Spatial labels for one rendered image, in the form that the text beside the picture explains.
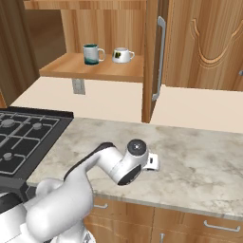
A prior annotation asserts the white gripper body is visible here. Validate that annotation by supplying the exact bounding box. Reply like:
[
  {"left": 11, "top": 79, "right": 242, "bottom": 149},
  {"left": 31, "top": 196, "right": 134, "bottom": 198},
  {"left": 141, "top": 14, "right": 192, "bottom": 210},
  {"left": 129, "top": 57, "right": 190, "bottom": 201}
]
[{"left": 144, "top": 163, "right": 161, "bottom": 174}]

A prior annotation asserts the wooden base cabinet door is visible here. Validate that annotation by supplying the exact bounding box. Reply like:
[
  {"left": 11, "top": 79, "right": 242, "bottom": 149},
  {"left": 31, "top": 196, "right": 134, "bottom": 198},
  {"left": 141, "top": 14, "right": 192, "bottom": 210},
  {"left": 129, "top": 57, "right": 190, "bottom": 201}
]
[{"left": 83, "top": 215, "right": 154, "bottom": 243}]

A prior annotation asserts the white mug with black print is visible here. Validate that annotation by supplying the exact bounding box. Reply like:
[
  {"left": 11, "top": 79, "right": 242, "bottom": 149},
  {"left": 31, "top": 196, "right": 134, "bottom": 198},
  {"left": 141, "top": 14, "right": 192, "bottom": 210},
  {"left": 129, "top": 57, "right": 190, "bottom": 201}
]
[{"left": 111, "top": 47, "right": 136, "bottom": 65}]

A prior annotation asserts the teal and white mug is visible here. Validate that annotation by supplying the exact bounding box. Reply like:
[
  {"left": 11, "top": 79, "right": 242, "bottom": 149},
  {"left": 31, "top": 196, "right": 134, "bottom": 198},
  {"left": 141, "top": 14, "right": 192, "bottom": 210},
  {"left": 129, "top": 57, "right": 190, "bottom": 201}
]
[{"left": 83, "top": 43, "right": 106, "bottom": 66}]

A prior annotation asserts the carved wooden cabinet door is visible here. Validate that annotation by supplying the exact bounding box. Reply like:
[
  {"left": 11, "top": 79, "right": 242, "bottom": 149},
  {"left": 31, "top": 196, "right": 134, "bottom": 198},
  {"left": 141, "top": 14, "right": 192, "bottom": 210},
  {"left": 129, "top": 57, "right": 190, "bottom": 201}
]
[{"left": 162, "top": 0, "right": 243, "bottom": 93}]

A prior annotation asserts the plain wooden cabinet door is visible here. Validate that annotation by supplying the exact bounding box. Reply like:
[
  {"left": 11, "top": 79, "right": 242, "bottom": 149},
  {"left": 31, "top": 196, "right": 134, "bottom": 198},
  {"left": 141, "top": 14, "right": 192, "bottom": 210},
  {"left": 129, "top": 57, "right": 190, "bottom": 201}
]
[{"left": 0, "top": 0, "right": 41, "bottom": 108}]

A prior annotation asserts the narrow wooden drawer front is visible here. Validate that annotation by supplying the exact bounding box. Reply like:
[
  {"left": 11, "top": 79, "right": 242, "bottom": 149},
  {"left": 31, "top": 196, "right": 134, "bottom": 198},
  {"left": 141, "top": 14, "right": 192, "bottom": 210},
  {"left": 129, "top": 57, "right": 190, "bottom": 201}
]
[{"left": 89, "top": 196, "right": 157, "bottom": 228}]

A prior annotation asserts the wide wooden drawer front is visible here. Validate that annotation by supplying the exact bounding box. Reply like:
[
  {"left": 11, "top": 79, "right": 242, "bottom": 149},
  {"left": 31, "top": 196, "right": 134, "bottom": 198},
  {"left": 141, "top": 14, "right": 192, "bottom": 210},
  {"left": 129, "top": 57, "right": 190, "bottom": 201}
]
[{"left": 152, "top": 206, "right": 243, "bottom": 243}]

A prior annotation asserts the black gas stove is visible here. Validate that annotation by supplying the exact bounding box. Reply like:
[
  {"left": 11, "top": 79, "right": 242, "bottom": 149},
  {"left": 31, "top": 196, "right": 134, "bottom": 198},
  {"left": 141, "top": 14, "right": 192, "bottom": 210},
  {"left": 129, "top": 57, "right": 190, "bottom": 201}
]
[{"left": 0, "top": 106, "right": 75, "bottom": 214}]

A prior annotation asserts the short silver drawer handle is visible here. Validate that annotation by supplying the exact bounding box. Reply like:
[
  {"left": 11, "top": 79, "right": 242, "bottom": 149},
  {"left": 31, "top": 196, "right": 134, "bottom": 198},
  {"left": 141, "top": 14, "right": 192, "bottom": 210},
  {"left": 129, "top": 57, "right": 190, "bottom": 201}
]
[{"left": 93, "top": 202, "right": 109, "bottom": 210}]

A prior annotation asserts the long silver drawer handle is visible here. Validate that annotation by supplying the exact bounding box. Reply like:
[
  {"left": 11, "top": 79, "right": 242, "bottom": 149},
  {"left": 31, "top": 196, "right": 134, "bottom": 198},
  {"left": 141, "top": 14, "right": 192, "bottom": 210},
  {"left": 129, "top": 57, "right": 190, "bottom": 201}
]
[{"left": 202, "top": 219, "right": 242, "bottom": 234}]

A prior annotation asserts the wooden cabinet door with handle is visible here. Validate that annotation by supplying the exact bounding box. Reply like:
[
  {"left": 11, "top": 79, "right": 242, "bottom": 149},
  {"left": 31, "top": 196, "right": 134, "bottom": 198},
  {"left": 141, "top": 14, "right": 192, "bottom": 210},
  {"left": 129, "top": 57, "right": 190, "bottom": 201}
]
[{"left": 140, "top": 0, "right": 170, "bottom": 124}]

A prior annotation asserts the grey wall socket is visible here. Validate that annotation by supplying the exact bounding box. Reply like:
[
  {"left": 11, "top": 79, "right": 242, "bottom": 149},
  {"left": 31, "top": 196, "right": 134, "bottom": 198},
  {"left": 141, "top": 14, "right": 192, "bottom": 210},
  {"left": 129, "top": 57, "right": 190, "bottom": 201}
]
[{"left": 71, "top": 78, "right": 86, "bottom": 96}]

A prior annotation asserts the long silver door handle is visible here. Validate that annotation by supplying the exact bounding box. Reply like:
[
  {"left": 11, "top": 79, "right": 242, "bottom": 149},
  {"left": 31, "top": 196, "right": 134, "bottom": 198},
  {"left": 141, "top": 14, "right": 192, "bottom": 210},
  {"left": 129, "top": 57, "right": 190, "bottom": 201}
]
[{"left": 151, "top": 15, "right": 167, "bottom": 103}]

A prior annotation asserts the open wooden wall cabinet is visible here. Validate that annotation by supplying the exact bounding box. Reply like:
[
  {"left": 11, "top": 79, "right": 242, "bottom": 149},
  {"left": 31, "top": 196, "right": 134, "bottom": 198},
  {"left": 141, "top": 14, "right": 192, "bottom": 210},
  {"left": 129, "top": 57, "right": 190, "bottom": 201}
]
[{"left": 23, "top": 0, "right": 148, "bottom": 84}]

